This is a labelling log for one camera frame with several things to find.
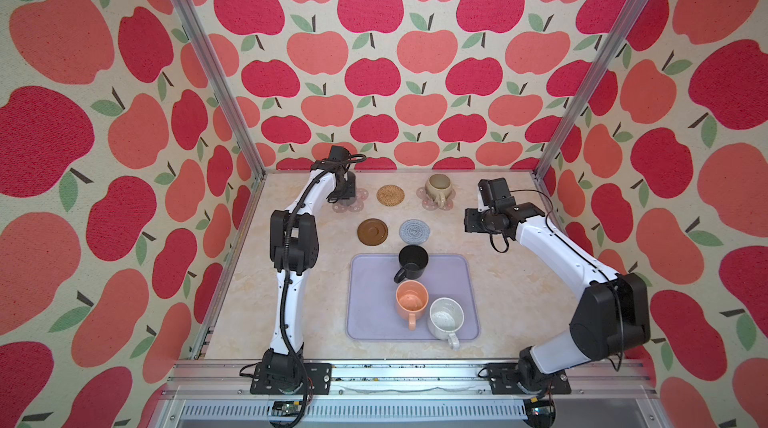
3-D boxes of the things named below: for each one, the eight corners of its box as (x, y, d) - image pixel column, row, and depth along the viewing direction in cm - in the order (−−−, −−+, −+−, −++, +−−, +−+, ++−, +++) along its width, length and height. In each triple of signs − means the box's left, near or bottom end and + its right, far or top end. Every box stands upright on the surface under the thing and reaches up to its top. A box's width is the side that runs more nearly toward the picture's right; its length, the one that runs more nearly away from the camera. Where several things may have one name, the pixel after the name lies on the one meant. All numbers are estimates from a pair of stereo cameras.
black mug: (395, 289, 91) (396, 275, 84) (386, 266, 96) (387, 252, 89) (428, 277, 94) (432, 263, 86) (418, 256, 99) (421, 241, 91)
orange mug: (396, 333, 82) (397, 323, 75) (395, 293, 90) (396, 280, 83) (427, 333, 82) (431, 323, 75) (423, 293, 90) (427, 280, 83)
